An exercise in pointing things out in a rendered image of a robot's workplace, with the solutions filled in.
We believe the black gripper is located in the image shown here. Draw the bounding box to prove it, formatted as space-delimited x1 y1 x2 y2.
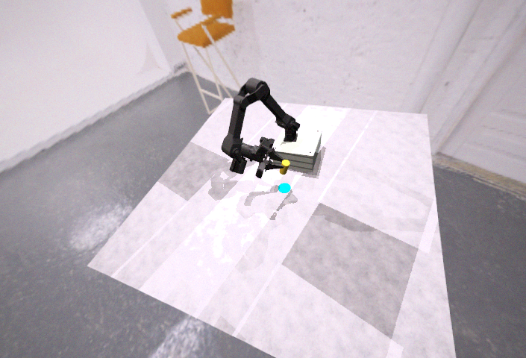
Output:
248 138 284 179

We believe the cyan circle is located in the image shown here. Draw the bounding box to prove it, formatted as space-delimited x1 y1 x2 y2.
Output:
278 183 291 193

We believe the yellow cylinder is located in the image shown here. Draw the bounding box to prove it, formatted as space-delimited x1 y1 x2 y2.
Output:
279 160 289 175

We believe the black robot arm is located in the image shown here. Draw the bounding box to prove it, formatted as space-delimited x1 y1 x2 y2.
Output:
222 78 300 174

